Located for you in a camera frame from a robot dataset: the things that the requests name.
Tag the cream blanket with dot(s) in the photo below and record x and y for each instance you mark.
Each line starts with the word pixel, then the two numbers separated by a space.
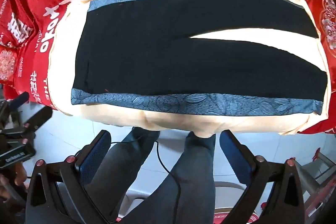
pixel 170 123

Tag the grey metal stool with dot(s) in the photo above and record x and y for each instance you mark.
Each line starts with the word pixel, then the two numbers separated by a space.
pixel 311 174

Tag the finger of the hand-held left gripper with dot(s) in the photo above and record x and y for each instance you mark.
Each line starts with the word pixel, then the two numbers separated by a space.
pixel 19 99
pixel 39 115

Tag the black pants with blue stripes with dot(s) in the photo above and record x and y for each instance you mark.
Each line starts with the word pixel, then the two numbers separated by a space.
pixel 157 56

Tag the person's left hand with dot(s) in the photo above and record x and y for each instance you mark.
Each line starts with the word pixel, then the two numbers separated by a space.
pixel 14 176

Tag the person's left leg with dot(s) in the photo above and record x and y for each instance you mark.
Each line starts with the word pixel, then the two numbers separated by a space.
pixel 123 161

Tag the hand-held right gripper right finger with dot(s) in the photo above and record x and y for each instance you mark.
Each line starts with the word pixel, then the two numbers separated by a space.
pixel 233 155

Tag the red printed pillow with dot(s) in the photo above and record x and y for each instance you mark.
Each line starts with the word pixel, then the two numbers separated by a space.
pixel 18 22

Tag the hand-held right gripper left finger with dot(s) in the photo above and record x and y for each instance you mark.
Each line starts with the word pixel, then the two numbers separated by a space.
pixel 95 158

